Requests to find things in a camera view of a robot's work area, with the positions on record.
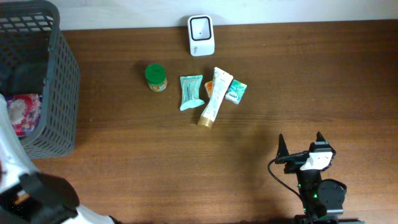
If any white gold cap tube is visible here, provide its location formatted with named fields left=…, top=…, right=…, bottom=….
left=198, top=67, right=233, bottom=129

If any teal wet wipes pack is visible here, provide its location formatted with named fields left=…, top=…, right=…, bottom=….
left=180, top=75, right=205, bottom=111

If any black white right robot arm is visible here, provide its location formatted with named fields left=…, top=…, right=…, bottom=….
left=267, top=133, right=362, bottom=224

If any orange tissue pack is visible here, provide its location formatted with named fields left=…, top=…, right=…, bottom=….
left=204, top=81, right=213, bottom=98

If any white barcode scanner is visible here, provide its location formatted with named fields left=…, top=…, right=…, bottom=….
left=187, top=15, right=215, bottom=57

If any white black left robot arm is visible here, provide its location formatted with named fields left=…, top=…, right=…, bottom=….
left=1, top=96, right=119, bottom=224

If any purple red snack bag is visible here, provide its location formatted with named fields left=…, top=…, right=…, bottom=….
left=6, top=94, right=42, bottom=138

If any grey plastic mesh basket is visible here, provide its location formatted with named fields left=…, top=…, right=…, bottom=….
left=1, top=1, right=81, bottom=159

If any green lid glass jar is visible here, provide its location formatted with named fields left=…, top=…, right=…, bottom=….
left=145, top=64, right=167, bottom=92

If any teal white tissue pack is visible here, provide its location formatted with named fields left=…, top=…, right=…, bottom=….
left=224, top=80, right=247, bottom=105

